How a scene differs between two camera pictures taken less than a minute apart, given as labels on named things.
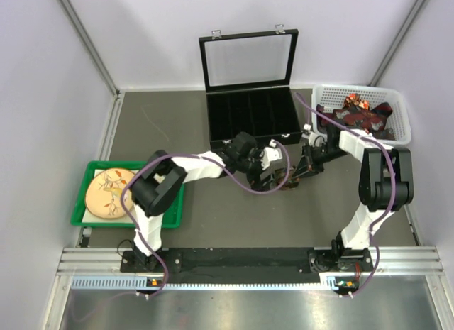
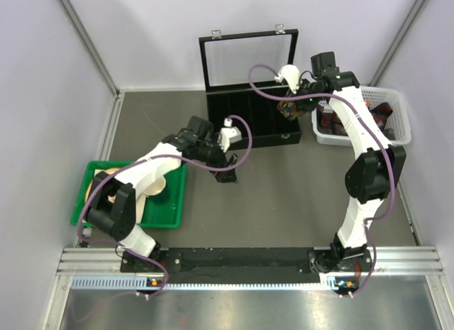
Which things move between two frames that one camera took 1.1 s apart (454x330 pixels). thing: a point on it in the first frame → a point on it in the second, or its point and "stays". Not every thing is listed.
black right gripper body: [315, 157] → [309, 105]
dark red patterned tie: [374, 119] stays
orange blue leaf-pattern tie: [291, 182] → [289, 110]
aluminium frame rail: [394, 260] stays
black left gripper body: [253, 168] → [212, 155]
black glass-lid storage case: [248, 78] stays
